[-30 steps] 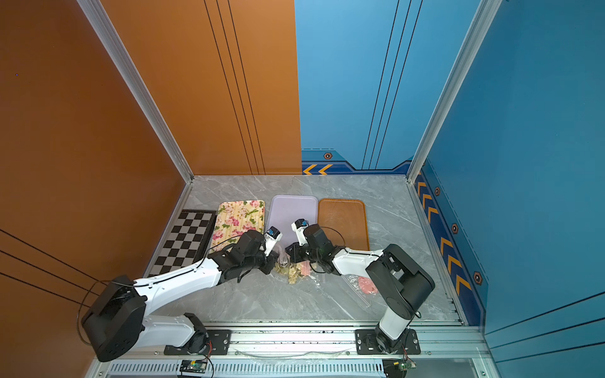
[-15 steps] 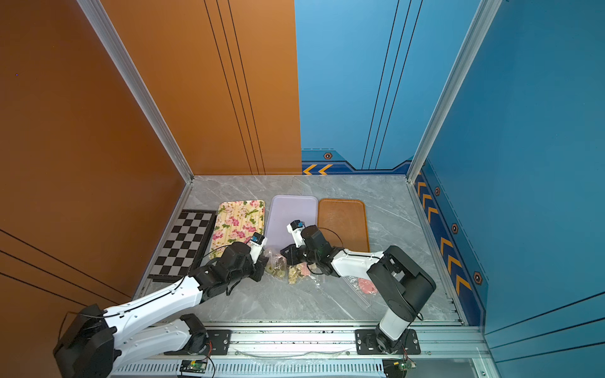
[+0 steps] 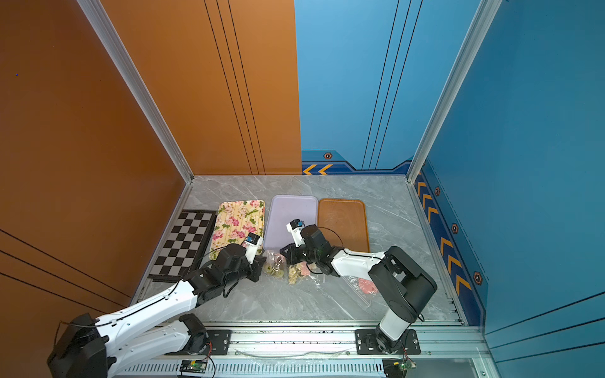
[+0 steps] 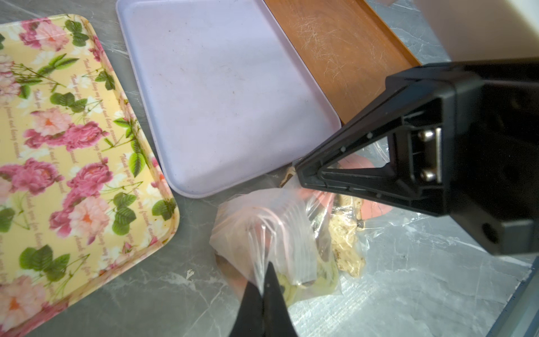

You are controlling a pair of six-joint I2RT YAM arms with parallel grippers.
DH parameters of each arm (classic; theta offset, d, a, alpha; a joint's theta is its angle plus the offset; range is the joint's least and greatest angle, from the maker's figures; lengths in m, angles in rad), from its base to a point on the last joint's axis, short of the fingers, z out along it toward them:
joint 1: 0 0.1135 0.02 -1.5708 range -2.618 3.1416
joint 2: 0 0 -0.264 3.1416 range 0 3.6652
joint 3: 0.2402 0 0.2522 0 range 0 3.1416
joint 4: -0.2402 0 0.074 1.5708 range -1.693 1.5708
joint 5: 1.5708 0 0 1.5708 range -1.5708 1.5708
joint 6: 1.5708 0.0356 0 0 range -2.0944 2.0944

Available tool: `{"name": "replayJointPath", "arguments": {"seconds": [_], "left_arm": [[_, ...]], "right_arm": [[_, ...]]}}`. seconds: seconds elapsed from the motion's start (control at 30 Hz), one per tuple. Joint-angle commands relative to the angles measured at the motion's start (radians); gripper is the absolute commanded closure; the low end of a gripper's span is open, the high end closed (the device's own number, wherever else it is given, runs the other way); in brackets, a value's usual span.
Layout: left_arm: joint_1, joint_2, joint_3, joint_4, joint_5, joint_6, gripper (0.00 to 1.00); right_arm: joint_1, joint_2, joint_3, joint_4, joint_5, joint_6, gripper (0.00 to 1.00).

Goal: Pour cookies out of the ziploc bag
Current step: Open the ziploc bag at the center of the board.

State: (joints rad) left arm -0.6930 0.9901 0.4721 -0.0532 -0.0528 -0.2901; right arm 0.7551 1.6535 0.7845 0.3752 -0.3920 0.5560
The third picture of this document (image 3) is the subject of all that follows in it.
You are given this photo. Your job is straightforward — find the ziploc bag mixed cookies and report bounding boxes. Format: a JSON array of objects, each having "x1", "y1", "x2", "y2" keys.
[{"x1": 287, "y1": 262, "x2": 326, "y2": 287}]

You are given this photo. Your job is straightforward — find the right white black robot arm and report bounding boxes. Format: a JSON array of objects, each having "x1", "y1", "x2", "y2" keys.
[{"x1": 280, "y1": 219, "x2": 438, "y2": 354}]

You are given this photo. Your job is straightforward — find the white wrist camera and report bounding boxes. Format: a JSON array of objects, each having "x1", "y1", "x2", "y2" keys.
[
  {"x1": 242, "y1": 232, "x2": 263, "y2": 264},
  {"x1": 286, "y1": 219, "x2": 306, "y2": 247}
]

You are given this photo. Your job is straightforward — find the left green circuit board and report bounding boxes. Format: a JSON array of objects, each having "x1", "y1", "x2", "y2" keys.
[{"x1": 179, "y1": 359, "x2": 208, "y2": 375}]

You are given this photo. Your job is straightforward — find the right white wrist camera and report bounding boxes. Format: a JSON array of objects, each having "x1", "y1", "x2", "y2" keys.
[{"x1": 286, "y1": 219, "x2": 306, "y2": 247}]

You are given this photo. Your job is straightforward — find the lavender plastic tray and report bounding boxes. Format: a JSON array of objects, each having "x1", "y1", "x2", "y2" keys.
[{"x1": 263, "y1": 195, "x2": 318, "y2": 252}]

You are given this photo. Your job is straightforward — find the right green circuit board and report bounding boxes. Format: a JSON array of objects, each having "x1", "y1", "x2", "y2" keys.
[{"x1": 382, "y1": 359, "x2": 417, "y2": 378}]

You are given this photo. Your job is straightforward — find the brown plastic tray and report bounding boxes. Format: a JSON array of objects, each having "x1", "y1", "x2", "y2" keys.
[{"x1": 317, "y1": 198, "x2": 370, "y2": 253}]

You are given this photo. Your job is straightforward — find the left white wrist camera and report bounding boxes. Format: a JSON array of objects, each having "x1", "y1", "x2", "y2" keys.
[{"x1": 242, "y1": 232, "x2": 263, "y2": 264}]

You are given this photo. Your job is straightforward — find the ziploc bag pink cookies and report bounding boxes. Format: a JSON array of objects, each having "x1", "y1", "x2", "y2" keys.
[{"x1": 343, "y1": 276, "x2": 378, "y2": 308}]

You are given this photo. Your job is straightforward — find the aluminium front rail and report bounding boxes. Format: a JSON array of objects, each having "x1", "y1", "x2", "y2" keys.
[{"x1": 98, "y1": 324, "x2": 493, "y2": 365}]

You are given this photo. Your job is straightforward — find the black white checkerboard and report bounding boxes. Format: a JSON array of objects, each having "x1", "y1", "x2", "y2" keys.
[{"x1": 148, "y1": 209, "x2": 217, "y2": 283}]

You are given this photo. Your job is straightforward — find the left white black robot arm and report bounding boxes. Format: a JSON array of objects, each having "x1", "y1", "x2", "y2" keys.
[{"x1": 47, "y1": 243, "x2": 266, "y2": 377}]

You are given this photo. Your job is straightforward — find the ziploc bag ring cookies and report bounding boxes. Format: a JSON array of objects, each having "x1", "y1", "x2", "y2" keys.
[{"x1": 263, "y1": 250, "x2": 288, "y2": 279}]

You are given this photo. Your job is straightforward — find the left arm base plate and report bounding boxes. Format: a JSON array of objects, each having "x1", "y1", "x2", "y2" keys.
[{"x1": 168, "y1": 329, "x2": 232, "y2": 357}]

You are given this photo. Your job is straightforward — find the green circuit board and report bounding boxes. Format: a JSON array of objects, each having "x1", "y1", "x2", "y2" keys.
[
  {"x1": 179, "y1": 359, "x2": 208, "y2": 375},
  {"x1": 382, "y1": 359, "x2": 417, "y2": 378}
]

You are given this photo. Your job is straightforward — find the floral pattern tray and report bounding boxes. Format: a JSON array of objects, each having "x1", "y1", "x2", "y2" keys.
[{"x1": 209, "y1": 199, "x2": 266, "y2": 260}]

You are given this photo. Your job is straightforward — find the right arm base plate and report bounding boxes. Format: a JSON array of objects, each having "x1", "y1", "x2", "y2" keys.
[{"x1": 354, "y1": 329, "x2": 422, "y2": 355}]

